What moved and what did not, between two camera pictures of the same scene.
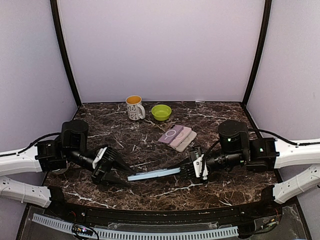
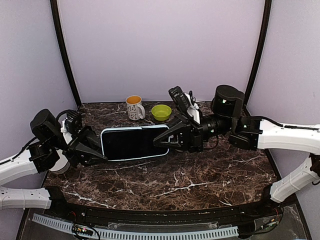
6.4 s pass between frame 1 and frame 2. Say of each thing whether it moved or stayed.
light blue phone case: moved
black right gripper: moved
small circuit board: stayed
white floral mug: stayed
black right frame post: stayed
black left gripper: moved
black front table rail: stayed
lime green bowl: stayed
